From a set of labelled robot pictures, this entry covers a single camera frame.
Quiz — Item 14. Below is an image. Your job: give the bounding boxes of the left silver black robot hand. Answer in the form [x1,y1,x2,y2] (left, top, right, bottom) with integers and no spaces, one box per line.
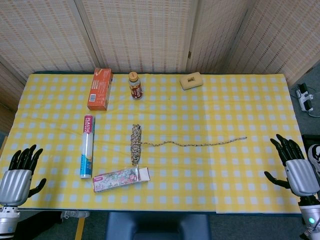
[0,144,47,207]

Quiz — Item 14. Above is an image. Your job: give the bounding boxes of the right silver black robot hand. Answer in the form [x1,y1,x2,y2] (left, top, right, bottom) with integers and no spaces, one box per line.
[264,133,320,198]

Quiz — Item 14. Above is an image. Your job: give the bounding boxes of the braided multicolour rope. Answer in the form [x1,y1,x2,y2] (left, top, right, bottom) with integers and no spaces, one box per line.
[130,123,248,167]

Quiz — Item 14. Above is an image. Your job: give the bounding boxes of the plastic wrap roll box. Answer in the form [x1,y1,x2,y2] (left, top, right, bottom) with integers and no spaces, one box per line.
[79,114,96,180]

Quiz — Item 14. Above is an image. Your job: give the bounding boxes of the black white sneaker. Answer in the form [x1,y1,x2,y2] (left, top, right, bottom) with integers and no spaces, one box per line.
[307,143,320,179]

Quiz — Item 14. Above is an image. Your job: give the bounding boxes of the black floor mat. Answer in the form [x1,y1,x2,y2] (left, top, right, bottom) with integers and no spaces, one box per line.
[301,134,320,151]

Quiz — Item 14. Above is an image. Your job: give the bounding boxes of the white shoe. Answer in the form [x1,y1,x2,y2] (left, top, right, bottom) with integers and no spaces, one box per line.
[60,210,91,220]

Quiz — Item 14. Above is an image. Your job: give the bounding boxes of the white power strip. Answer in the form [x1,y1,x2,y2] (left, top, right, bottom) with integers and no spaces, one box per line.
[295,83,315,113]

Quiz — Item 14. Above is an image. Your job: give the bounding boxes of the floral print carton box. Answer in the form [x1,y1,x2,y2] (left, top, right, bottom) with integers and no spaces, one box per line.
[92,167,151,193]

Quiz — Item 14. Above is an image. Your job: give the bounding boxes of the yellow white checkered tablecloth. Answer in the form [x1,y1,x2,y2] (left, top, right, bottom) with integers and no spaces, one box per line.
[0,72,320,215]

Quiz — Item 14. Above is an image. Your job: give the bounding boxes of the orange cardboard box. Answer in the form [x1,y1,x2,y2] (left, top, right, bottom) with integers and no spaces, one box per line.
[86,67,114,112]

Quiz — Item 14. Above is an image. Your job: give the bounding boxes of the yellow sponge block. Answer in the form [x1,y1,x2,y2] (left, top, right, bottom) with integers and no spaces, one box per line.
[179,71,203,91]

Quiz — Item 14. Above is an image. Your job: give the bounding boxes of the blue chair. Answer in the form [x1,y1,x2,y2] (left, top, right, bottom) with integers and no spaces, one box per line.
[105,211,212,240]

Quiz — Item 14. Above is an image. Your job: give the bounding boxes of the small brown drink bottle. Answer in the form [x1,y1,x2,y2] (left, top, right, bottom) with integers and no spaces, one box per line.
[128,71,144,101]

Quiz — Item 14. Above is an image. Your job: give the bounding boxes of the bamboo folding screen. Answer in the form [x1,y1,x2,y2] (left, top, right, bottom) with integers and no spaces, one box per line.
[0,0,320,116]

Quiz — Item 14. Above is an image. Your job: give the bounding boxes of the white power cable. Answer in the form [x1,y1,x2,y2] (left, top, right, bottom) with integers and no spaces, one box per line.
[306,86,320,118]

